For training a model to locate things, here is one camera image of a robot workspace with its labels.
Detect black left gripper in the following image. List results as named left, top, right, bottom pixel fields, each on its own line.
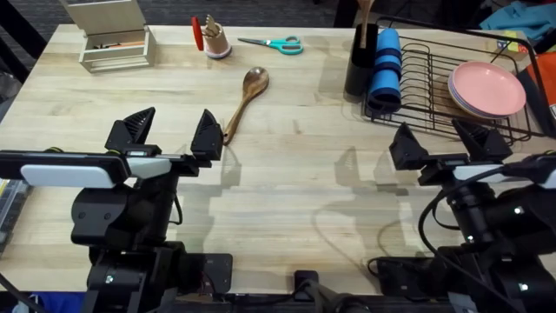
left=71, top=106, right=225, bottom=251

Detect long dark wooden spoon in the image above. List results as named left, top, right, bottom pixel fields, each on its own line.
left=222, top=66, right=270, bottom=147

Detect light wooden spoon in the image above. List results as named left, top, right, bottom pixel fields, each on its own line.
left=356, top=0, right=375, bottom=50

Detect lilac plate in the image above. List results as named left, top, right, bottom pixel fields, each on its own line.
left=447, top=71, right=509, bottom=121

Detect pink plate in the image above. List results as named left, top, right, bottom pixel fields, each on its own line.
left=451, top=60, right=527, bottom=118

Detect blue bottle with dark bands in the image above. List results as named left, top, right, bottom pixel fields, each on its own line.
left=367, top=28, right=403, bottom=112

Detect pink cup with tools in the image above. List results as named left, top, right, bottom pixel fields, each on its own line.
left=202, top=14, right=233, bottom=60

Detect black utensil holder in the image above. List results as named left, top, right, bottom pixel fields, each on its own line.
left=344, top=22, right=380, bottom=97

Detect colourful small box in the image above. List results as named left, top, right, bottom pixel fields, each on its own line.
left=494, top=30, right=531, bottom=56

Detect orange bag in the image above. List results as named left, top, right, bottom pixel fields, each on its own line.
left=527, top=51, right=556, bottom=108

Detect pale wooden box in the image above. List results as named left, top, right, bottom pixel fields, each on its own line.
left=58, top=0, right=157, bottom=74

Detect teal cloth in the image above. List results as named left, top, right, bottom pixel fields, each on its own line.
left=480, top=0, right=556, bottom=43

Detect clear plastic parts box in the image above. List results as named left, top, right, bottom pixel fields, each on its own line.
left=0, top=177, right=31, bottom=257

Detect blue cloth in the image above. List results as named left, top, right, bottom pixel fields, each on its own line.
left=12, top=291, right=86, bottom=313

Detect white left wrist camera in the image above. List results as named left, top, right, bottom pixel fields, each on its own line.
left=125, top=156, right=173, bottom=180

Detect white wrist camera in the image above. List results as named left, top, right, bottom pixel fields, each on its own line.
left=453, top=163, right=507, bottom=183
left=125, top=156, right=173, bottom=180

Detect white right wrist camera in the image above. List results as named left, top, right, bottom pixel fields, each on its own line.
left=453, top=163, right=507, bottom=183

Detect black wire dish rack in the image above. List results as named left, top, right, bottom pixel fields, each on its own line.
left=362, top=16, right=556, bottom=147

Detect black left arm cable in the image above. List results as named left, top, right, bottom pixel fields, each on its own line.
left=171, top=193, right=183, bottom=226

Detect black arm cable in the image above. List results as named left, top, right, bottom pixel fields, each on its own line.
left=171, top=193, right=183, bottom=226
left=417, top=167, right=522, bottom=312

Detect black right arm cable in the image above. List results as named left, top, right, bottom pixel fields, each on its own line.
left=417, top=167, right=522, bottom=312

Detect teal handled scissors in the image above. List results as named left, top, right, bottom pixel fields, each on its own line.
left=237, top=35, right=305, bottom=57

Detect black mount post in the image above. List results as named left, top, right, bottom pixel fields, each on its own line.
left=294, top=269, right=370, bottom=313

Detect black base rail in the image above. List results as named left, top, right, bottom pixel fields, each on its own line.
left=173, top=293, right=453, bottom=313

